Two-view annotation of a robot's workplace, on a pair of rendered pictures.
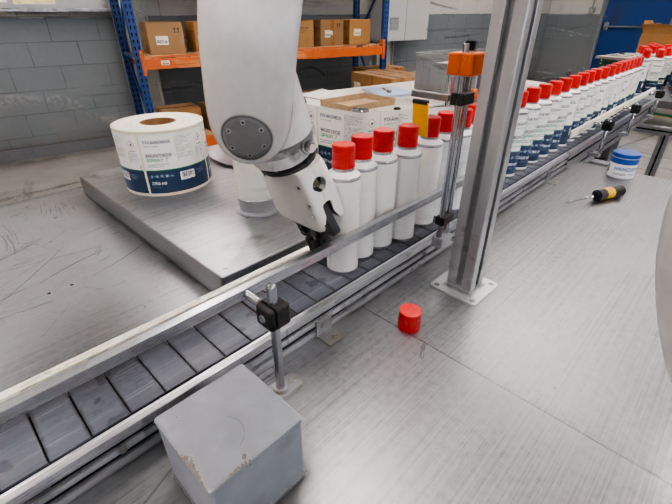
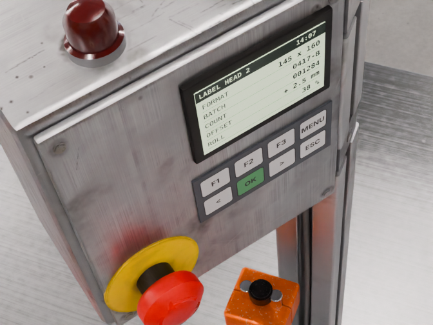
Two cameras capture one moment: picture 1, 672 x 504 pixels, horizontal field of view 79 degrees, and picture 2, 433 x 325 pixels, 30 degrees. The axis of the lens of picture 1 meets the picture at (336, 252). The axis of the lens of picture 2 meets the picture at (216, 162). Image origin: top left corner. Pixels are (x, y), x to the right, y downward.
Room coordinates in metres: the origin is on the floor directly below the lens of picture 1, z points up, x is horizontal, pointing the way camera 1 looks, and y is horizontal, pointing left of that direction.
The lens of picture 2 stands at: (0.73, 0.05, 1.72)
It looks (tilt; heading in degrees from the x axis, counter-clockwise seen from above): 54 degrees down; 255
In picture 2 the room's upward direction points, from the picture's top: 9 degrees counter-clockwise
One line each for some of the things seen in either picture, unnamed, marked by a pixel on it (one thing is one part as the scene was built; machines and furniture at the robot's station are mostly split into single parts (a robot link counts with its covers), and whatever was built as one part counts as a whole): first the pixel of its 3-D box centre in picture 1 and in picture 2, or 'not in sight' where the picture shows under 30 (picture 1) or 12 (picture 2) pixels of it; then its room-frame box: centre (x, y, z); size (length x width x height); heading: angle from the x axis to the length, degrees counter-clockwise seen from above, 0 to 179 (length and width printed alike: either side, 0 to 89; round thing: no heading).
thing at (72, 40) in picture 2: not in sight; (90, 26); (0.71, -0.20, 1.49); 0.03 x 0.03 x 0.02
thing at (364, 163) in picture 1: (360, 198); not in sight; (0.62, -0.04, 0.98); 0.05 x 0.05 x 0.20
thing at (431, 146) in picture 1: (425, 172); not in sight; (0.74, -0.17, 0.98); 0.05 x 0.05 x 0.20
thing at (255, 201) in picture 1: (252, 139); not in sight; (0.80, 0.16, 1.03); 0.09 x 0.09 x 0.30
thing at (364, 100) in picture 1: (357, 101); not in sight; (2.34, -0.12, 0.82); 0.34 x 0.24 x 0.03; 130
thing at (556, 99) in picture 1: (546, 120); not in sight; (1.17, -0.59, 0.98); 0.05 x 0.05 x 0.20
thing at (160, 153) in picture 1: (164, 152); not in sight; (0.97, 0.41, 0.95); 0.20 x 0.20 x 0.14
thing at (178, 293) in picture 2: not in sight; (166, 295); (0.71, -0.15, 1.32); 0.04 x 0.03 x 0.04; 11
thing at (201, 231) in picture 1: (283, 177); not in sight; (1.06, 0.14, 0.86); 0.80 x 0.67 x 0.05; 136
